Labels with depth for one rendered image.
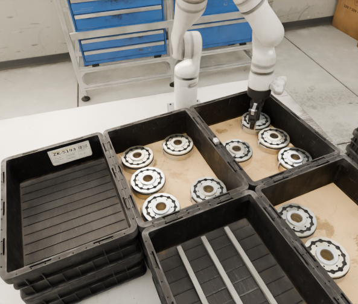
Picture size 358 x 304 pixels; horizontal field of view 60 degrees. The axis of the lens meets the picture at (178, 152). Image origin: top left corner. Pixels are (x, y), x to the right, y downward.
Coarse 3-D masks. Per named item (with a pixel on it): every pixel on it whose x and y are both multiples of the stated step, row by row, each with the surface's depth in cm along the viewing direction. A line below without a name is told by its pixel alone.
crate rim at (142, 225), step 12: (144, 120) 101; (192, 120) 101; (108, 132) 97; (204, 132) 95; (108, 144) 93; (120, 168) 85; (240, 180) 80; (228, 192) 77; (132, 204) 76; (192, 204) 75; (204, 204) 75; (168, 216) 73; (144, 228) 71
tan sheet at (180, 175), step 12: (156, 144) 107; (120, 156) 103; (156, 156) 102; (192, 156) 102; (168, 168) 98; (180, 168) 98; (192, 168) 98; (204, 168) 97; (168, 180) 94; (180, 180) 94; (192, 180) 94; (132, 192) 91; (168, 192) 91; (180, 192) 91; (180, 204) 87
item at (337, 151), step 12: (228, 96) 109; (192, 108) 105; (288, 108) 102; (300, 120) 97; (312, 132) 93; (228, 156) 87; (324, 156) 85; (240, 168) 84; (300, 168) 82; (252, 180) 80; (264, 180) 80
